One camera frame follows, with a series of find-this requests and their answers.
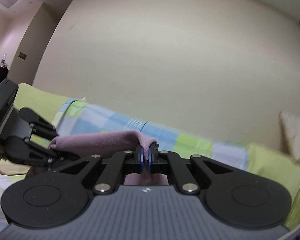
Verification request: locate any beige square cushion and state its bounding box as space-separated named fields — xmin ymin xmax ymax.
xmin=279 ymin=111 xmax=300 ymax=163

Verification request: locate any green sofa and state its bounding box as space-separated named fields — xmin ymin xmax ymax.
xmin=14 ymin=83 xmax=300 ymax=230

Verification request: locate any checkered blue green sheet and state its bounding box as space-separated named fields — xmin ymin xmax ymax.
xmin=52 ymin=99 xmax=248 ymax=171

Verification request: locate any purple shirt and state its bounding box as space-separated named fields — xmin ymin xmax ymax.
xmin=49 ymin=130 xmax=168 ymax=186

